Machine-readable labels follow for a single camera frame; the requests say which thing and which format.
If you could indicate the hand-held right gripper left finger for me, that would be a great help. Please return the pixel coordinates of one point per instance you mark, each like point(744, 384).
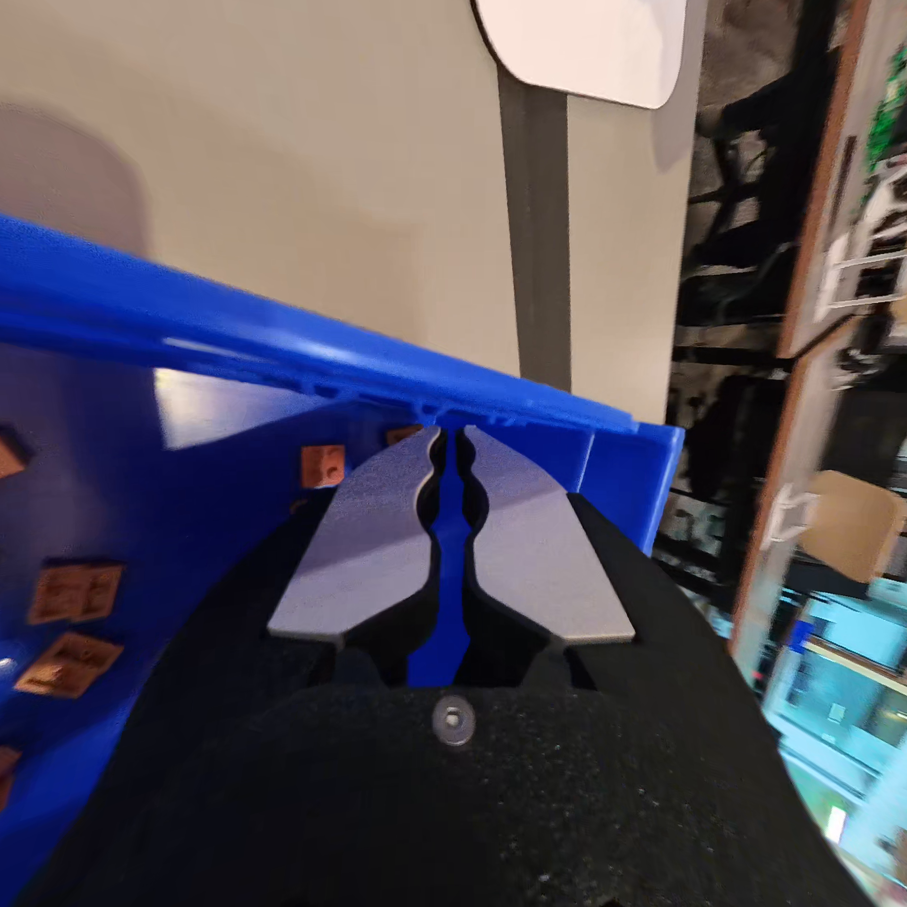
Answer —
point(354, 560)

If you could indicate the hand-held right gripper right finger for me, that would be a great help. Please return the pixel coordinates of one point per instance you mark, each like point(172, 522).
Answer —
point(545, 567)

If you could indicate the blue storage bin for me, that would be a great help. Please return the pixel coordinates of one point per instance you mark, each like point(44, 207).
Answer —
point(177, 496)

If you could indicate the orange bricks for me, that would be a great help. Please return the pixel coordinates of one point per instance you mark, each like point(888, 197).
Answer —
point(74, 592)

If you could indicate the long wooden-edged table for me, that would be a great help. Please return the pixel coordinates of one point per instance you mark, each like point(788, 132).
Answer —
point(808, 283)

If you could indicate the clear acrylic frame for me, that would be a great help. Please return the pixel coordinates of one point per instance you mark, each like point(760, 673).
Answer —
point(776, 524)

